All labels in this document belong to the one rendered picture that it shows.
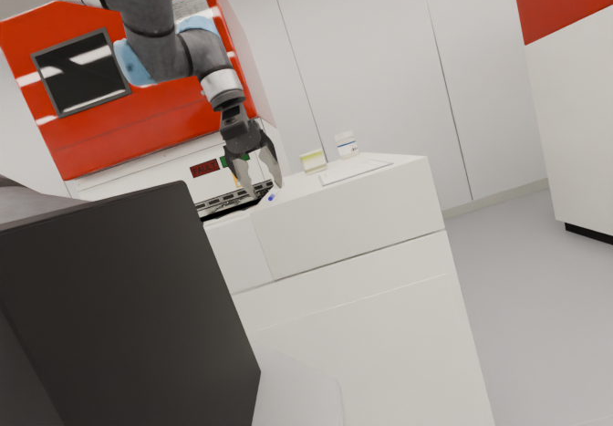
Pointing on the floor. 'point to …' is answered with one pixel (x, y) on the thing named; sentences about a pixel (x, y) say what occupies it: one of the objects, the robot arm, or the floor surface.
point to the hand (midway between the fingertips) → (265, 188)
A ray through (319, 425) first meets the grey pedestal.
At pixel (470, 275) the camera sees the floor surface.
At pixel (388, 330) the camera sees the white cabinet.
